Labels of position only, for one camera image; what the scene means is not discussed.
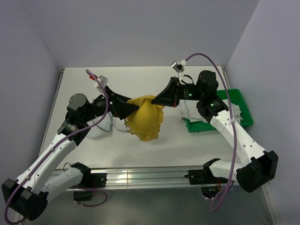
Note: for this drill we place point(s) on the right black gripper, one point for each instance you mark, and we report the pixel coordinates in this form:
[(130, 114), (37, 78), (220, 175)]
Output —
[(168, 96)]

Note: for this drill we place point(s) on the green plastic bin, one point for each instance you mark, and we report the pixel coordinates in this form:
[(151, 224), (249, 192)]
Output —
[(237, 99)]

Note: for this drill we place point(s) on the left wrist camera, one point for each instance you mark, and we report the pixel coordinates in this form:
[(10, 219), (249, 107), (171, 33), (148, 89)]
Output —
[(101, 79)]

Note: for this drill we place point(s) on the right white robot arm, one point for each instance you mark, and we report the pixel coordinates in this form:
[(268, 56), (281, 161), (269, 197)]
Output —
[(257, 166)]

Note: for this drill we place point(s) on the white garments in bin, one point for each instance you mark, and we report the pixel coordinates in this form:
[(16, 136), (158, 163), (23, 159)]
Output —
[(189, 111)]

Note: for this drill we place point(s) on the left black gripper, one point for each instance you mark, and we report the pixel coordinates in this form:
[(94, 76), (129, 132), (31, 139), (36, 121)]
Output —
[(122, 108)]

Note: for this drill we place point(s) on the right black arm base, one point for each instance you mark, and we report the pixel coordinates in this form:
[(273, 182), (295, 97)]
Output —
[(203, 176)]

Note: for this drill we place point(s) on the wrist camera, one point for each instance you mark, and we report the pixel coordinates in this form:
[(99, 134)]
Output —
[(101, 79), (179, 68)]

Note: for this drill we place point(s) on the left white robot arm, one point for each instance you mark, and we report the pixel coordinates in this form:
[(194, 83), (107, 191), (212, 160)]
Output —
[(31, 191)]

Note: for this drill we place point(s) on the yellow bra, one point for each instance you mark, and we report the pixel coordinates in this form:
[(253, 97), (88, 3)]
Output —
[(146, 121)]

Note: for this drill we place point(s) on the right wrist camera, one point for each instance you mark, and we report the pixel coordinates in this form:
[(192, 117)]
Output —
[(179, 68)]

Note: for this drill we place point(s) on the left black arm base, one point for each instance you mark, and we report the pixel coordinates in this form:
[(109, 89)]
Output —
[(93, 180)]

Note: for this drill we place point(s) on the aluminium mounting rail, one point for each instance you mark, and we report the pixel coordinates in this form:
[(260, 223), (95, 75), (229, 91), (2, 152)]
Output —
[(134, 178)]

